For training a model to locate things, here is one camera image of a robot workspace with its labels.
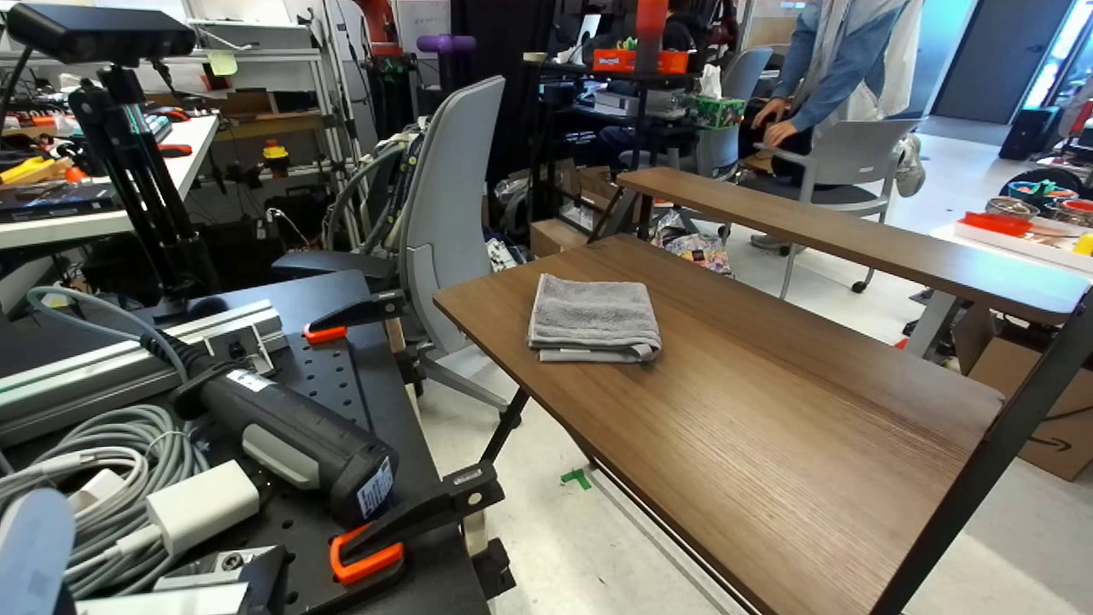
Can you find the pale blue rounded object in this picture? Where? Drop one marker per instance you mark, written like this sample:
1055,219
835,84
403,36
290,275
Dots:
32,557

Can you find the small cardboard box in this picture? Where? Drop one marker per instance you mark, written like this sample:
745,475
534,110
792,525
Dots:
556,238

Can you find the black camera tripod stand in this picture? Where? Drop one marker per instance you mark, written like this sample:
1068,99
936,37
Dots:
142,192

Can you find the black shelving rack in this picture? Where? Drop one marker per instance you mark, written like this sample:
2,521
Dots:
617,124

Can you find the black box with label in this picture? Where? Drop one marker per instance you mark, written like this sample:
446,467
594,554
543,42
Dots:
218,583

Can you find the wooden desk with black frame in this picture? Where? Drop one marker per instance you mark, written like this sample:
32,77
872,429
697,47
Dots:
841,232

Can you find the grey visitor chair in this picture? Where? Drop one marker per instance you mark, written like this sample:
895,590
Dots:
848,158

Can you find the aluminium extrusion rail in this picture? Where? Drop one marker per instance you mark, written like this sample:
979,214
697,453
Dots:
104,369

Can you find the grey towel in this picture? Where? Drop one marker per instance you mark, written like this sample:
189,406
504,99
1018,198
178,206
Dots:
592,319

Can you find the black grey handheld device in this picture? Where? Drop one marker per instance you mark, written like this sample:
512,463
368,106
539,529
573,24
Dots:
295,438

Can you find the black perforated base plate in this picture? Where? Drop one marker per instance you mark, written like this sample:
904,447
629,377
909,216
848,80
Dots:
353,388

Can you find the white power adapter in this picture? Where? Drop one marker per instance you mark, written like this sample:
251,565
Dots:
207,505

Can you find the black stereo camera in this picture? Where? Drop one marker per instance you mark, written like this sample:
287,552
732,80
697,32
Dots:
97,32

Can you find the grey office chair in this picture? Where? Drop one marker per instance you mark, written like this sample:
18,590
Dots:
454,206

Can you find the large cardboard box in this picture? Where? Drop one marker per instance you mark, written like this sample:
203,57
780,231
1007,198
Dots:
1054,412

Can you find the red flat object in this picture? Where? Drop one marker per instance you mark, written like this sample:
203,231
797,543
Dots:
995,223

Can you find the person in blue shirt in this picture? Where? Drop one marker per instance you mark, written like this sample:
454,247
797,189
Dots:
848,57

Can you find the orange bin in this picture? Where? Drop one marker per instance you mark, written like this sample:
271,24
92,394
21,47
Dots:
638,63

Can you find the white cluttered workbench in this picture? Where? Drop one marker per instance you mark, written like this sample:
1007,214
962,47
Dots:
104,208

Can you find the black clamp with orange tip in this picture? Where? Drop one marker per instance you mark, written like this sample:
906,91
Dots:
353,313

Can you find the black metal desk frame post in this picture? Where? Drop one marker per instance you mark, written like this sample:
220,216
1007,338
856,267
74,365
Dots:
992,455

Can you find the purple dumbbell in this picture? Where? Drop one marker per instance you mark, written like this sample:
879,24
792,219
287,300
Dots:
446,42

